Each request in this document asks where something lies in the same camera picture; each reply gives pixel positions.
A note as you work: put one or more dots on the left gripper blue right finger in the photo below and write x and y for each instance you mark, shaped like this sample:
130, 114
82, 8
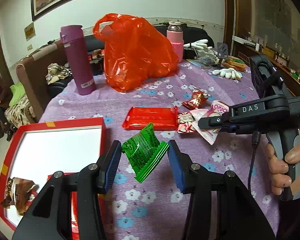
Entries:
238, 214

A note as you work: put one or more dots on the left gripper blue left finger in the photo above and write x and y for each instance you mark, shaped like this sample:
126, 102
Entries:
93, 180

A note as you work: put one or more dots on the long red snack pack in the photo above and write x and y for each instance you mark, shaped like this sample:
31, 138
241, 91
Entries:
75, 212
163, 119

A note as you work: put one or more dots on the brown gold snack bag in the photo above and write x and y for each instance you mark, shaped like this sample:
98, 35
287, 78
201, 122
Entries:
17, 192

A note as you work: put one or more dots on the pink white snack packet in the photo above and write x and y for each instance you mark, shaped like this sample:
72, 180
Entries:
206, 121

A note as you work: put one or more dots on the red wangzai snack packet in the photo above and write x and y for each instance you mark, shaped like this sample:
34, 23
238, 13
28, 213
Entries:
197, 100

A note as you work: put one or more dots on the green snack packet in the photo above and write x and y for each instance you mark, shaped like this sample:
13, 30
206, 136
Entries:
144, 152

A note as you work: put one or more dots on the red floral snack packet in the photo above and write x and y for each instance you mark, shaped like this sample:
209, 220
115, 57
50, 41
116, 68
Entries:
32, 196

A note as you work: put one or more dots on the red white heart snack packet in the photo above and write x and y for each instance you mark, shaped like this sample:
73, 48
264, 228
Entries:
185, 121

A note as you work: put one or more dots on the right human hand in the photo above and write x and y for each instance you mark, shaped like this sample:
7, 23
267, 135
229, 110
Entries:
279, 168

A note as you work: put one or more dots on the white work gloves pair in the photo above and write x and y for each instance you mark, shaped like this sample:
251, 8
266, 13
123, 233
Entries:
228, 73

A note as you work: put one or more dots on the red gift box tray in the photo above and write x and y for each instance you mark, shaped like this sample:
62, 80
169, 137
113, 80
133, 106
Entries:
38, 150

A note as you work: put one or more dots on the stacked biscuit packs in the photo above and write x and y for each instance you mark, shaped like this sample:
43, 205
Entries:
236, 63

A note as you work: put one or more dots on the wooden cabinet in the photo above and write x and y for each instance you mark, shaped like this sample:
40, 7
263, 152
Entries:
274, 25

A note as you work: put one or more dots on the white gloves at back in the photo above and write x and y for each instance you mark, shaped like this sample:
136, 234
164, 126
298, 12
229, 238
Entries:
201, 48

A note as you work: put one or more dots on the patterned blanket pile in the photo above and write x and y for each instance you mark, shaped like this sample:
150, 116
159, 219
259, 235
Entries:
20, 112

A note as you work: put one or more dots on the seated person in dark coat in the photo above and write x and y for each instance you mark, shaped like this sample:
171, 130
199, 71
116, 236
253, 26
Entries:
5, 98

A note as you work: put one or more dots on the pink bottle with knit sleeve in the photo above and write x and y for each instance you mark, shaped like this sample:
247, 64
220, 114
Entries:
175, 36

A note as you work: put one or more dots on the brown sofa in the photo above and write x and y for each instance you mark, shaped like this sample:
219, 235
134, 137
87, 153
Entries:
32, 71

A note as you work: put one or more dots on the red plastic bag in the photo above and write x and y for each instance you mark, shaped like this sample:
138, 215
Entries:
134, 51

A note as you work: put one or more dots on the purple thermos bottle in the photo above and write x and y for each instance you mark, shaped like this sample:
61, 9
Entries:
73, 41

